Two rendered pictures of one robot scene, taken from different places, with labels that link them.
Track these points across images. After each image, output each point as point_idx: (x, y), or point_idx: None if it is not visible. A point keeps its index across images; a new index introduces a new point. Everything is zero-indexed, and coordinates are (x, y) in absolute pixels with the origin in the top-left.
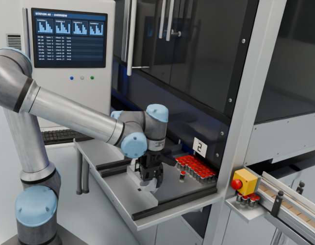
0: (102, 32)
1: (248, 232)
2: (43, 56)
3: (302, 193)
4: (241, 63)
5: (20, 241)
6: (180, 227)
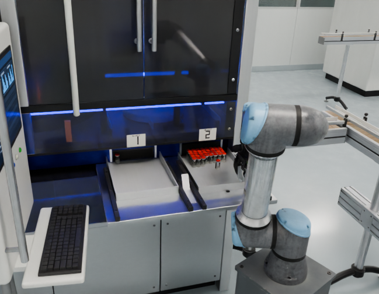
0: (13, 76)
1: None
2: None
3: None
4: (238, 47)
5: (301, 258)
6: (196, 220)
